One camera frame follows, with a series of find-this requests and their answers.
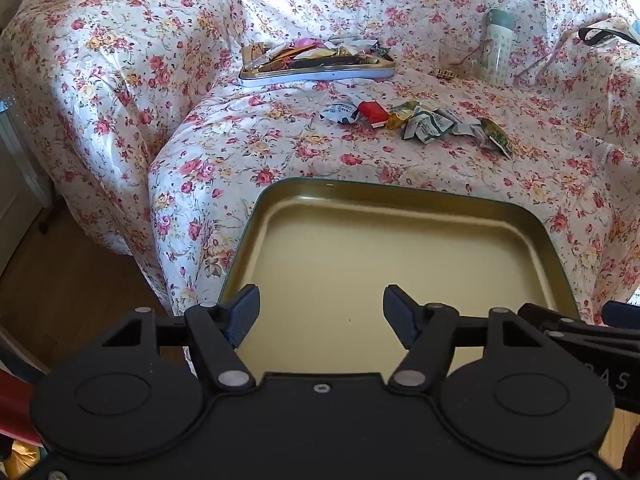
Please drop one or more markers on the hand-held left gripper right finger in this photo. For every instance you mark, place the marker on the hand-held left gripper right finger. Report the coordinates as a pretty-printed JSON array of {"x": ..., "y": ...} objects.
[{"x": 400, "y": 315}]

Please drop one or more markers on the yellow candy packet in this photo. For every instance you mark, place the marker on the yellow candy packet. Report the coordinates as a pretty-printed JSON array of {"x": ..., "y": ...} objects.
[{"x": 395, "y": 120}]

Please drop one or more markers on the pile of mixed snack packets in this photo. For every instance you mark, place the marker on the pile of mixed snack packets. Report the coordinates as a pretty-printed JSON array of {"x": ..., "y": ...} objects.
[{"x": 315, "y": 52}]

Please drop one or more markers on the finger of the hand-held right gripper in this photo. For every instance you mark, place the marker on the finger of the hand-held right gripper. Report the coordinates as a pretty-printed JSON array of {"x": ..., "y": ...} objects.
[{"x": 555, "y": 322}]

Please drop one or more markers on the small dark candy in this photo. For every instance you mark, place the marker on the small dark candy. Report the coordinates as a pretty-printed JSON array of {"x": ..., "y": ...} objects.
[{"x": 444, "y": 74}]

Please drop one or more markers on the green-rimmed gold tin tray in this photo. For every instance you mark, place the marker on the green-rimmed gold tin tray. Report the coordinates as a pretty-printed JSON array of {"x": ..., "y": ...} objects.
[{"x": 380, "y": 265}]

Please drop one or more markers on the thin wooden stick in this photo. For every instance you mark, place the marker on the thin wooden stick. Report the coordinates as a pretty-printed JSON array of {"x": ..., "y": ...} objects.
[{"x": 537, "y": 66}]

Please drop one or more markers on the dark green floral packet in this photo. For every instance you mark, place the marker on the dark green floral packet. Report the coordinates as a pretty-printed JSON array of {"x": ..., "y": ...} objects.
[{"x": 495, "y": 137}]

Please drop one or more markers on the light blue packet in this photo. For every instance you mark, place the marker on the light blue packet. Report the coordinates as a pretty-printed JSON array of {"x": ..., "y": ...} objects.
[{"x": 636, "y": 29}]

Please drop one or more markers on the white cabinet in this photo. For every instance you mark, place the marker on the white cabinet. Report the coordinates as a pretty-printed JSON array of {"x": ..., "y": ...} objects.
[{"x": 17, "y": 185}]

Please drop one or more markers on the spoon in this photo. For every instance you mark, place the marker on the spoon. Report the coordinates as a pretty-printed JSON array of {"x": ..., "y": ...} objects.
[{"x": 472, "y": 52}]

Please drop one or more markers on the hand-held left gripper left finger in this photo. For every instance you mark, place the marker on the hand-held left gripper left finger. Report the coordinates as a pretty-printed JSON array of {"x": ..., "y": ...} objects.
[{"x": 245, "y": 312}]

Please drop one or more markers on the floral bedsheet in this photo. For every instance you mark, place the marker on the floral bedsheet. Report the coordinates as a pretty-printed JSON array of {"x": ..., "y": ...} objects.
[{"x": 225, "y": 135}]

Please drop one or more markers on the blue-rimmed gold tin tray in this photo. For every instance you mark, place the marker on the blue-rimmed gold tin tray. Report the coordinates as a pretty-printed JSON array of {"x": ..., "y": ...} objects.
[{"x": 320, "y": 74}]

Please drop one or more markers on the clear glass cup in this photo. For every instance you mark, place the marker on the clear glass cup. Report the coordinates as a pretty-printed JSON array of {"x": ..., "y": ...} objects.
[{"x": 457, "y": 57}]

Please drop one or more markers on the white blue snack packet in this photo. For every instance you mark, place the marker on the white blue snack packet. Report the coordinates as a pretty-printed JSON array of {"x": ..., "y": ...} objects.
[{"x": 340, "y": 111}]

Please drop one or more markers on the bottle with teal lid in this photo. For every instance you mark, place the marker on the bottle with teal lid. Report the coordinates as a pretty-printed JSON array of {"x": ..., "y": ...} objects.
[{"x": 496, "y": 45}]

